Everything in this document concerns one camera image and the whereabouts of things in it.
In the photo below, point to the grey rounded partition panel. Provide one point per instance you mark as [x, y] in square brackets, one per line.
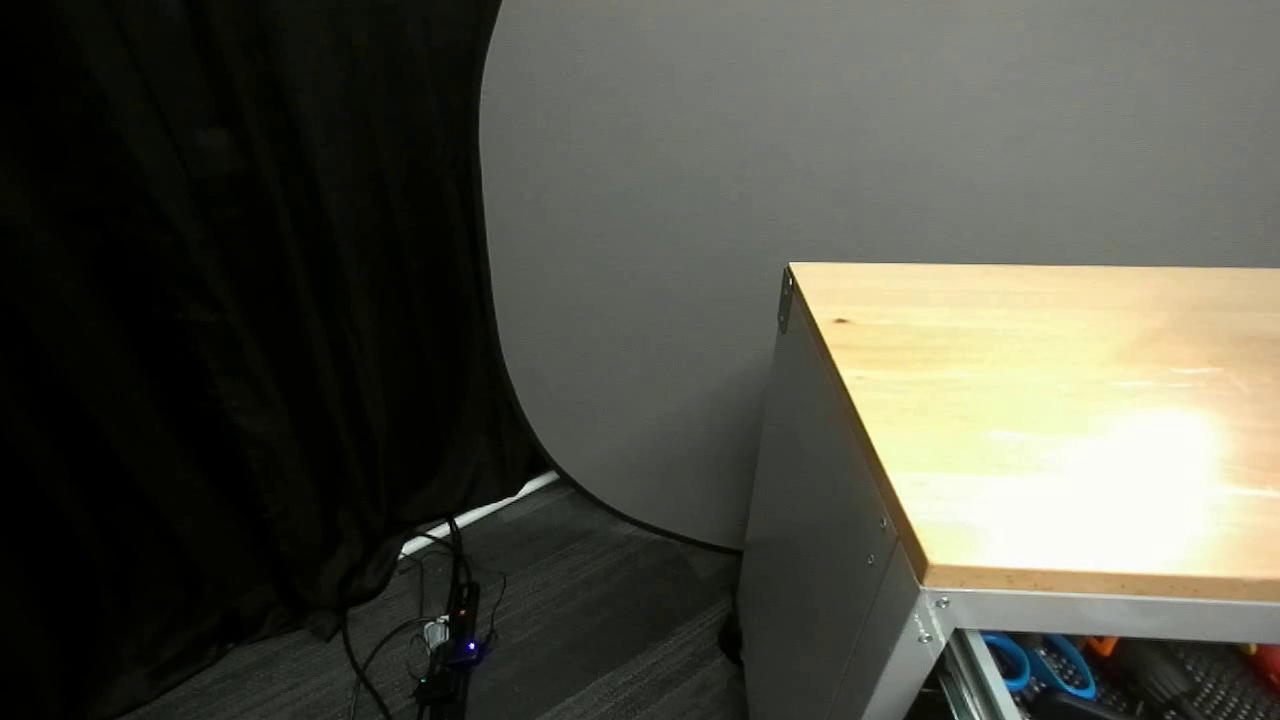
[803, 132]

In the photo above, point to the black power strip blue light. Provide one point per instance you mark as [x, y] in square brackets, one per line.
[461, 655]

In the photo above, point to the white floor strip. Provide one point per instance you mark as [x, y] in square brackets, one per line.
[494, 504]

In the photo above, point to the grey tool cabinet wood top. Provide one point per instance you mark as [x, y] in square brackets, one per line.
[1041, 403]

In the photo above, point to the grey metal tool drawer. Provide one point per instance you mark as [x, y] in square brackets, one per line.
[961, 683]

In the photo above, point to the black curtain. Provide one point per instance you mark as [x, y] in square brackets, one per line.
[200, 334]

